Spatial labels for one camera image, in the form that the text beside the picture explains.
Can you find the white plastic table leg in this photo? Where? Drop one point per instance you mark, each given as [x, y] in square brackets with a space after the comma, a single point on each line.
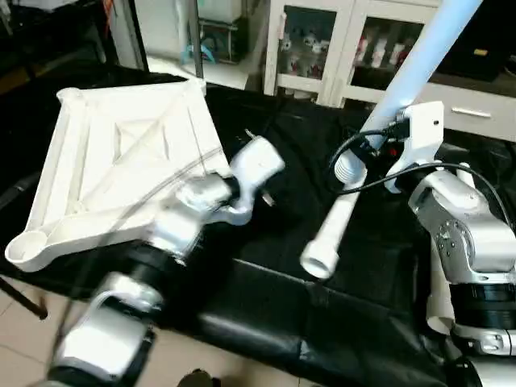
[411, 72]
[438, 306]
[330, 234]

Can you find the white plastic table top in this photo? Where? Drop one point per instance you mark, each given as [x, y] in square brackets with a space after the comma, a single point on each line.
[113, 161]

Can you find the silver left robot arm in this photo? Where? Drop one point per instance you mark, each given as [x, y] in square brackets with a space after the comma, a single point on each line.
[161, 242]

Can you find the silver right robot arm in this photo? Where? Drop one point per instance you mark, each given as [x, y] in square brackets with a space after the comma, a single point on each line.
[468, 234]

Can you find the white drawer unit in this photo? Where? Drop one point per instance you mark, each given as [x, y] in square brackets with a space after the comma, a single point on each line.
[476, 113]

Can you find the white glass door cabinet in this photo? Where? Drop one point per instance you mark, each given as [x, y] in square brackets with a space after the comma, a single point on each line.
[322, 48]

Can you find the black speaker box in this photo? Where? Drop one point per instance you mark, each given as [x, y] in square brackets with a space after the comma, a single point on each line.
[488, 52]

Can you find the black mat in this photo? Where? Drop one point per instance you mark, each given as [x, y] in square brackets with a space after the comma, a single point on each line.
[282, 298]

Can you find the clear plastic storage box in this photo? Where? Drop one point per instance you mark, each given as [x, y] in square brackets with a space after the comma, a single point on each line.
[219, 40]

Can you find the grey metal pole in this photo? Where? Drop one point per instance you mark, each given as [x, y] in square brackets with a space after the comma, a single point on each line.
[194, 36]

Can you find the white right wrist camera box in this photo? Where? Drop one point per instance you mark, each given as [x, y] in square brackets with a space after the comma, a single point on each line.
[419, 137]

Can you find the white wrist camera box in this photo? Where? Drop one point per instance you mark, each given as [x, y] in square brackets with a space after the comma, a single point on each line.
[256, 169]
[419, 137]

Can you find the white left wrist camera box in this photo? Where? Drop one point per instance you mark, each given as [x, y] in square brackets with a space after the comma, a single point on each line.
[256, 169]

